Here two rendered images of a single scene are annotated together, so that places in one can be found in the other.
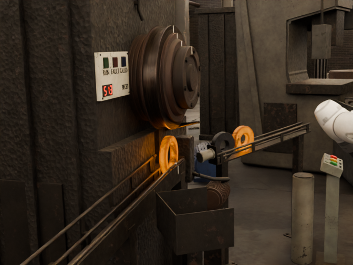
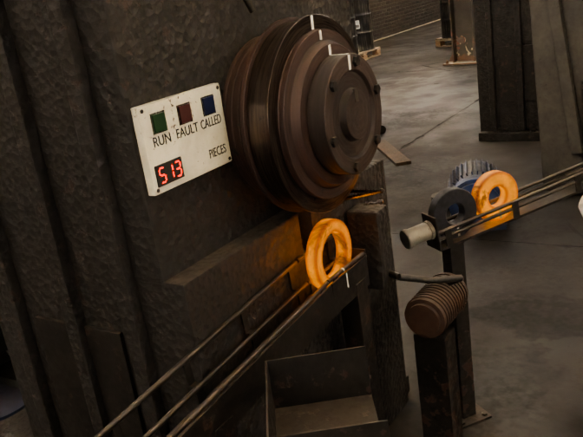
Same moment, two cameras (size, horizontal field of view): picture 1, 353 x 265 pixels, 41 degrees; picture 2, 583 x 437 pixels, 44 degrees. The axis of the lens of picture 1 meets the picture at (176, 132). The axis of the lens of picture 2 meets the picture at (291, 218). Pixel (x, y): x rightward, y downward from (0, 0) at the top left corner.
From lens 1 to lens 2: 0.63 m
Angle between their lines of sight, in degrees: 18
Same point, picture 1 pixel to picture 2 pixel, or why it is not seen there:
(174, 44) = (310, 57)
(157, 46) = (269, 68)
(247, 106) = (551, 90)
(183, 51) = (326, 69)
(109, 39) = (170, 71)
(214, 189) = (429, 301)
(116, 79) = (193, 144)
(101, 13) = (141, 27)
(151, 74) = (260, 125)
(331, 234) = not seen: outside the picture
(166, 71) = (292, 114)
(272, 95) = not seen: outside the picture
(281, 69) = not seen: outside the picture
